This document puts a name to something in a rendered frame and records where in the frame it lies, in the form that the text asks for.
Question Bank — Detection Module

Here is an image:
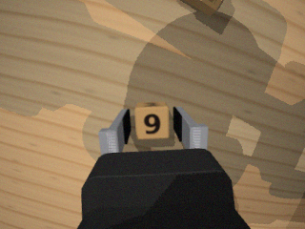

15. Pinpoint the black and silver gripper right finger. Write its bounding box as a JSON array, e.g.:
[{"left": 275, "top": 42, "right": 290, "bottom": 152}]
[{"left": 173, "top": 107, "right": 209, "bottom": 150}]

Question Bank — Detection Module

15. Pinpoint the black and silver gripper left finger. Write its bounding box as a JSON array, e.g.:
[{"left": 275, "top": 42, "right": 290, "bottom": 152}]
[{"left": 98, "top": 109, "right": 132, "bottom": 156}]

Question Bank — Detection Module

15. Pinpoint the tan wooden tray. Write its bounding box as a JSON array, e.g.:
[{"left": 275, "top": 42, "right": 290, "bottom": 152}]
[{"left": 185, "top": 0, "right": 222, "bottom": 16}]

